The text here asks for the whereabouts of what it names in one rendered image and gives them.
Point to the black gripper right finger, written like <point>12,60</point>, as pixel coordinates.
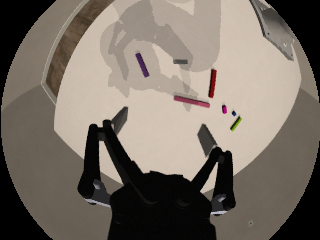
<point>223,198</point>

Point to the lime green rod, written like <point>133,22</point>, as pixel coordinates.
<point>235,123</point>

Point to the pink rod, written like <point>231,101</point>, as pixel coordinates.
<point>191,101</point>

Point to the dark red rod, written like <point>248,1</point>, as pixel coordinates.
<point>212,83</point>

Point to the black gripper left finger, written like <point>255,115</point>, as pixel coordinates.
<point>90,186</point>

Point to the purple rod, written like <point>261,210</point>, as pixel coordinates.
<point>142,65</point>

